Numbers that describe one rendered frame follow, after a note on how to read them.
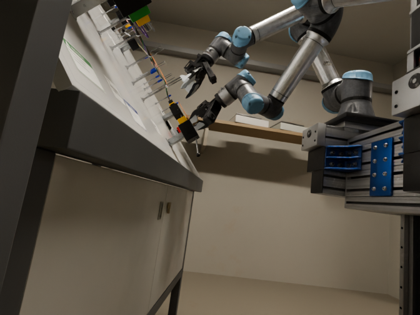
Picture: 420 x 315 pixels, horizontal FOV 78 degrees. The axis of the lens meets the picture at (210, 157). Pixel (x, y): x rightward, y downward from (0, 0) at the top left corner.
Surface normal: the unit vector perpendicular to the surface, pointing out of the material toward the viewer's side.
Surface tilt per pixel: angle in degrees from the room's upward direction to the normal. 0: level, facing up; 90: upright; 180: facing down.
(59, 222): 90
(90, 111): 90
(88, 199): 90
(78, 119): 90
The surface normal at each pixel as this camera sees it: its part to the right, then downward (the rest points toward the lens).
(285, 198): 0.10, -0.15
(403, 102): -0.99, -0.15
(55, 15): 0.99, 0.12
